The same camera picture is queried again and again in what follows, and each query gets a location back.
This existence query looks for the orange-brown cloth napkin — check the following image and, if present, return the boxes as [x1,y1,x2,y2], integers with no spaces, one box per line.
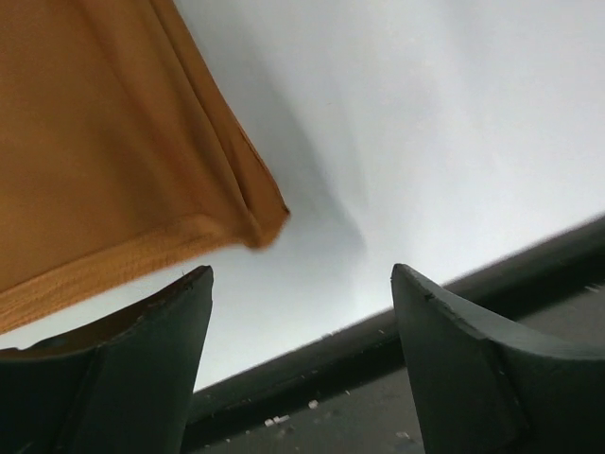
[1,1,289,332]

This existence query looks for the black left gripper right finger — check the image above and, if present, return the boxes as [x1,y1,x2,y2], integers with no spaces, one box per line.
[391,264,604,454]

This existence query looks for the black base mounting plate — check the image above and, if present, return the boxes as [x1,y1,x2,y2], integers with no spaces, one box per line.
[181,219,604,453]

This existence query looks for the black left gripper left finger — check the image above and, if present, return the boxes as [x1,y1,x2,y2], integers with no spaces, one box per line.
[1,266,214,454]

